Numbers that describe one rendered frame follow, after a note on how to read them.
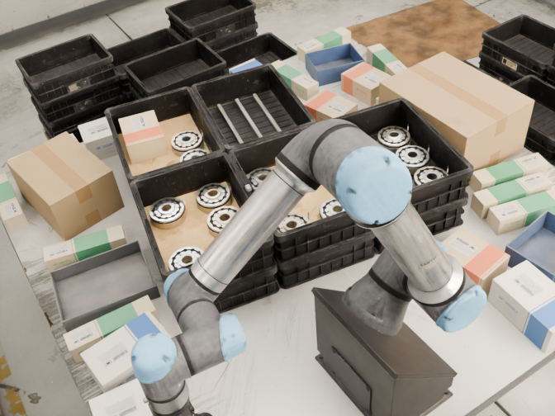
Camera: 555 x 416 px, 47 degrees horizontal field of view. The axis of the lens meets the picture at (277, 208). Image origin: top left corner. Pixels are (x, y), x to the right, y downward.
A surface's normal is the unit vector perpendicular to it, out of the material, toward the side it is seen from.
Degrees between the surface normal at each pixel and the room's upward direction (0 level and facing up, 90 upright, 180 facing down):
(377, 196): 75
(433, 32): 0
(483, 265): 0
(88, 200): 90
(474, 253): 0
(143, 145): 90
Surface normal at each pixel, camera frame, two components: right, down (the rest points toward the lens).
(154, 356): -0.08, -0.72
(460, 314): 0.48, 0.57
